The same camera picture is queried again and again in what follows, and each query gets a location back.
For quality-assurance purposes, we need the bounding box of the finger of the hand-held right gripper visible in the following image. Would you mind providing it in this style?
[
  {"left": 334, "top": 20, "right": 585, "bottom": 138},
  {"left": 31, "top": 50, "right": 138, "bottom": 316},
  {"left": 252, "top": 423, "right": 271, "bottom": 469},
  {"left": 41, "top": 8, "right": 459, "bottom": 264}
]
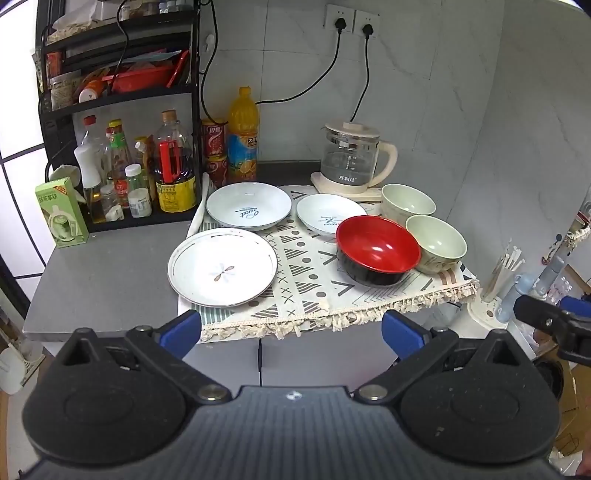
[
  {"left": 514, "top": 294, "right": 591, "bottom": 366},
  {"left": 560, "top": 295, "right": 591, "bottom": 320}
]

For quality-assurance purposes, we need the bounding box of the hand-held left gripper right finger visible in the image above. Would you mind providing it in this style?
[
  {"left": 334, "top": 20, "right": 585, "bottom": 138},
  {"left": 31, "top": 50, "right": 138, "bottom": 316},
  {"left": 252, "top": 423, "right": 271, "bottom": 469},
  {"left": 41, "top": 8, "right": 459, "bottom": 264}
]
[{"left": 355, "top": 309, "right": 534, "bottom": 404}]

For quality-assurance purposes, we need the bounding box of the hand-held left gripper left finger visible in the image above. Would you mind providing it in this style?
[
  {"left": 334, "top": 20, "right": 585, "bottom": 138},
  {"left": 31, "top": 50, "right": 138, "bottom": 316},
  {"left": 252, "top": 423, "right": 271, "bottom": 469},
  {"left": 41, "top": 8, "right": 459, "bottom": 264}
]
[{"left": 55, "top": 310, "right": 232, "bottom": 406}]

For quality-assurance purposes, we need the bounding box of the white plate with flower print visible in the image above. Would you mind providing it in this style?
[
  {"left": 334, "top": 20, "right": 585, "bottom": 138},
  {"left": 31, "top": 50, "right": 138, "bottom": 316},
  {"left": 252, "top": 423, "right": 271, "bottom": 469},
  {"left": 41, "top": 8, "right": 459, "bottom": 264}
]
[{"left": 167, "top": 227, "right": 278, "bottom": 308}]

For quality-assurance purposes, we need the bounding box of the red and black bowl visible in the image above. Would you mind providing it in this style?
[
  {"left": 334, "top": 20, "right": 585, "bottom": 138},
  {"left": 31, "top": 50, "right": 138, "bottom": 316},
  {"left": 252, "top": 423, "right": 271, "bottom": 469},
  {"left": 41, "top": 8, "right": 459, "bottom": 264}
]
[{"left": 335, "top": 215, "right": 422, "bottom": 287}]

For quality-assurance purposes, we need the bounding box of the pale green bowl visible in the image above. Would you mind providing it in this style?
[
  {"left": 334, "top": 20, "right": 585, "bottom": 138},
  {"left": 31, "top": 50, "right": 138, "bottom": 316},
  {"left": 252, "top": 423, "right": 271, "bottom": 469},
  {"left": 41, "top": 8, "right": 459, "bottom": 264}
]
[
  {"left": 405, "top": 215, "right": 468, "bottom": 276},
  {"left": 381, "top": 184, "right": 437, "bottom": 223}
]

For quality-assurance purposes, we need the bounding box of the white plate with script print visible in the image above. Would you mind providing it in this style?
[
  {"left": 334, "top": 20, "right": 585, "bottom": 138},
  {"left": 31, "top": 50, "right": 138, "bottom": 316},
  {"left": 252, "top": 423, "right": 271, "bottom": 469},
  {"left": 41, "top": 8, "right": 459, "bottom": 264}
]
[{"left": 205, "top": 182, "right": 293, "bottom": 232}]

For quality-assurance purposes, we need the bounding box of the small white plate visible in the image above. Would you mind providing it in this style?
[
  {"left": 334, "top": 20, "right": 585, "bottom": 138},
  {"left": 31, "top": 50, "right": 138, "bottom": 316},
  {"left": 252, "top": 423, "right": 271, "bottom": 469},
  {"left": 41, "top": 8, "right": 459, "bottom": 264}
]
[{"left": 295, "top": 193, "right": 370, "bottom": 238}]

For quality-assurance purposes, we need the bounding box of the pale blue plastic tool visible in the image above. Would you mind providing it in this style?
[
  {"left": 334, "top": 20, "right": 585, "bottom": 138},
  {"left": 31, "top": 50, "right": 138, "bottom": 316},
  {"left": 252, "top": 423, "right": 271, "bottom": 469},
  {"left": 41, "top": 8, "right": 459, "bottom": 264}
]
[{"left": 499, "top": 256, "right": 566, "bottom": 324}]

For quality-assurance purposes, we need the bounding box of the white utensil holder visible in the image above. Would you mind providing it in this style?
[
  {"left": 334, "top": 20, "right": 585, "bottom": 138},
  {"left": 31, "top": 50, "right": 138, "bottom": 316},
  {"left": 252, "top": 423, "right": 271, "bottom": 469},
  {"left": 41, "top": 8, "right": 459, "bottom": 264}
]
[{"left": 467, "top": 277, "right": 520, "bottom": 329}]

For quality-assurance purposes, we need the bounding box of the bundle of white chopsticks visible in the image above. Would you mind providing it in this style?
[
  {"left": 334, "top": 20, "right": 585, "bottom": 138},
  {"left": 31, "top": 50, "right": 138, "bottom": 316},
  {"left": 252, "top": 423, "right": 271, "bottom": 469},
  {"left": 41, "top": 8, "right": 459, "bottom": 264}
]
[{"left": 482, "top": 239, "right": 526, "bottom": 303}]

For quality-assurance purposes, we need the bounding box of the patterned fringed table mat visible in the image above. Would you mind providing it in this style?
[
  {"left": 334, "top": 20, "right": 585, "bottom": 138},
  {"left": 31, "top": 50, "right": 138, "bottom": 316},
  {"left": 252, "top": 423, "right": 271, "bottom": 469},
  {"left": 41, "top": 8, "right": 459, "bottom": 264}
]
[{"left": 178, "top": 185, "right": 481, "bottom": 342}]

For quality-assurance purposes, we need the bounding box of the white plastic jar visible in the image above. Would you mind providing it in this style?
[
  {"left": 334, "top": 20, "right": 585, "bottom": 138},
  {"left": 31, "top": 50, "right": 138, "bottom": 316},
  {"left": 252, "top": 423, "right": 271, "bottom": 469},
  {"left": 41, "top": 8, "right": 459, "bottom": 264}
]
[{"left": 127, "top": 187, "right": 153, "bottom": 219}]

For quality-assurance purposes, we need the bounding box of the small clear jar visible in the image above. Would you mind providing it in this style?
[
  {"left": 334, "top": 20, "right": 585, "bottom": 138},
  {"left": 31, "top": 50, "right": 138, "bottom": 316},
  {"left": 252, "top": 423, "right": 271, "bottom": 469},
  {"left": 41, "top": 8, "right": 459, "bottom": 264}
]
[{"left": 100, "top": 185, "right": 125, "bottom": 221}]

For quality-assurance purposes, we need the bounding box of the small bottle with white cap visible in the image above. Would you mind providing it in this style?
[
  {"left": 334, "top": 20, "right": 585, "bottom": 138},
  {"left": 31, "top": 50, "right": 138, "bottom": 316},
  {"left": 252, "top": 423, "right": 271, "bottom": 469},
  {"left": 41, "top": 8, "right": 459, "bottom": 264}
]
[{"left": 124, "top": 164, "right": 144, "bottom": 195}]

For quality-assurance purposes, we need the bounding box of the cream kettle base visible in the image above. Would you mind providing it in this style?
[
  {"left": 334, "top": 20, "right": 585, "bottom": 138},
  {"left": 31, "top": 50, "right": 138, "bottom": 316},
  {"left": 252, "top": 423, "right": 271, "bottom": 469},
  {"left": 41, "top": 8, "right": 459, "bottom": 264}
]
[{"left": 310, "top": 172, "right": 384, "bottom": 204}]

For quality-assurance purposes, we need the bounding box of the green cardboard box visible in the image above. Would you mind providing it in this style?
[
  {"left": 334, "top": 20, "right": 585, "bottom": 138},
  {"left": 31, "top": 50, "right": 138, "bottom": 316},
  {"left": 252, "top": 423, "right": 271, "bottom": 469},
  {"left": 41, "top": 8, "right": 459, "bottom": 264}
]
[{"left": 35, "top": 177, "right": 89, "bottom": 249}]

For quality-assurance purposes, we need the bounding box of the white round plastic object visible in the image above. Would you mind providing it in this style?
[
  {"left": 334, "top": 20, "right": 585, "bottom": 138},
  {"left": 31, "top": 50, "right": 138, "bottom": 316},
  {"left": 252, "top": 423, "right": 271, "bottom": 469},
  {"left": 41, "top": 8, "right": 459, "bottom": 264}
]
[{"left": 0, "top": 339, "right": 47, "bottom": 395}]

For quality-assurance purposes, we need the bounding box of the glass electric kettle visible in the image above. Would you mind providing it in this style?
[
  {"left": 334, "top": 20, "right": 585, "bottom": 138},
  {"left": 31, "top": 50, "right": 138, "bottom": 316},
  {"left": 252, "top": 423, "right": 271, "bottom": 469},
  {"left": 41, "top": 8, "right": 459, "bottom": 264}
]
[{"left": 321, "top": 120, "right": 399, "bottom": 195}]

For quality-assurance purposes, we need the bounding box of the bottle with green label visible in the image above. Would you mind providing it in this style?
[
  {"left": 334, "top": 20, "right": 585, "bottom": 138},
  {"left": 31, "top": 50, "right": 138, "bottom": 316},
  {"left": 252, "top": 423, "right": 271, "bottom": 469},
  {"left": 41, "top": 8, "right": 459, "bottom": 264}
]
[{"left": 105, "top": 119, "right": 133, "bottom": 208}]

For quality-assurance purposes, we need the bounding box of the orange juice bottle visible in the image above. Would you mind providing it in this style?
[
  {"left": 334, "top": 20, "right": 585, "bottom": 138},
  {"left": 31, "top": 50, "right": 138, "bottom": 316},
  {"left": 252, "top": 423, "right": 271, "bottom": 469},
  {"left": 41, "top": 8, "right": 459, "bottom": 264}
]
[{"left": 228, "top": 87, "right": 260, "bottom": 184}]

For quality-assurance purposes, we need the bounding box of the clear bottle with red cap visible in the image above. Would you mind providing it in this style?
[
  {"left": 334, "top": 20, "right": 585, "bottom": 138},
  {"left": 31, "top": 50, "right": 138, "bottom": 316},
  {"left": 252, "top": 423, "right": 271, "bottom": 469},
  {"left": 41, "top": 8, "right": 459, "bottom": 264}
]
[{"left": 76, "top": 115, "right": 108, "bottom": 153}]

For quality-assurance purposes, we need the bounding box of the black metal shelf rack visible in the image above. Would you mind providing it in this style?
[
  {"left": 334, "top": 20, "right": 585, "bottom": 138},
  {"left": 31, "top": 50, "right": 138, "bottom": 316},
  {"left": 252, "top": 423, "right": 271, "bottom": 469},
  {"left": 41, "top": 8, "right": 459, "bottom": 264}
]
[{"left": 34, "top": 0, "right": 204, "bottom": 234}]

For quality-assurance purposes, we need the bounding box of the orange and white bottle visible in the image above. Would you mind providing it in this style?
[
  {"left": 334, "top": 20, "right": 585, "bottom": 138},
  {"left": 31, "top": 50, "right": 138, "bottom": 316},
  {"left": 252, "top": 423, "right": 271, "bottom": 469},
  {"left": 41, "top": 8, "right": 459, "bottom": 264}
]
[{"left": 78, "top": 79, "right": 112, "bottom": 103}]

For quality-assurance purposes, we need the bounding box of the red plastic basket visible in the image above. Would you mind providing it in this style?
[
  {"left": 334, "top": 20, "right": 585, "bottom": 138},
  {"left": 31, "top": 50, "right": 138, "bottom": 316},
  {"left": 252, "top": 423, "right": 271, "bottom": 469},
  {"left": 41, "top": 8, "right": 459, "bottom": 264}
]
[{"left": 111, "top": 60, "right": 178, "bottom": 93}]

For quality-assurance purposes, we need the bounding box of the large bottle with red handle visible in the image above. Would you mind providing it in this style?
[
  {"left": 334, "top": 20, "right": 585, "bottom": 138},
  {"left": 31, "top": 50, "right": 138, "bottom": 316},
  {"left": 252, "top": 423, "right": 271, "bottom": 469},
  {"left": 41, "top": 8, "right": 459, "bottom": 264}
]
[{"left": 154, "top": 110, "right": 198, "bottom": 214}]

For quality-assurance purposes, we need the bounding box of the black power cable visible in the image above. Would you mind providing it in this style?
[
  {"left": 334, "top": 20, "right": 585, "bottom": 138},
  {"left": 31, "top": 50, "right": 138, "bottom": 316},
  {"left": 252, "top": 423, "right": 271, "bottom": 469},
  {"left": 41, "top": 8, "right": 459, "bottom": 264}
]
[
  {"left": 350, "top": 37, "right": 372, "bottom": 121},
  {"left": 254, "top": 32, "right": 345, "bottom": 106}
]

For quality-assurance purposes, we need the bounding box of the thin black cable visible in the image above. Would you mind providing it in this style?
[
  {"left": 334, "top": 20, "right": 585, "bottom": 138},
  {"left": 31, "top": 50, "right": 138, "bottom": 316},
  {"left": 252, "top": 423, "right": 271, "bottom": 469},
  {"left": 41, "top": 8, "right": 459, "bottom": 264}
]
[{"left": 199, "top": 0, "right": 220, "bottom": 121}]

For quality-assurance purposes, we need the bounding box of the white wall socket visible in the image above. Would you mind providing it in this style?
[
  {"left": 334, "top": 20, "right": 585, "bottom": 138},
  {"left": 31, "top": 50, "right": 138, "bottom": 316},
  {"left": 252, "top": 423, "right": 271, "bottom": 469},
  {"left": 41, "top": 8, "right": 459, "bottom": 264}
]
[
  {"left": 353, "top": 10, "right": 382, "bottom": 38},
  {"left": 324, "top": 4, "right": 355, "bottom": 32}
]

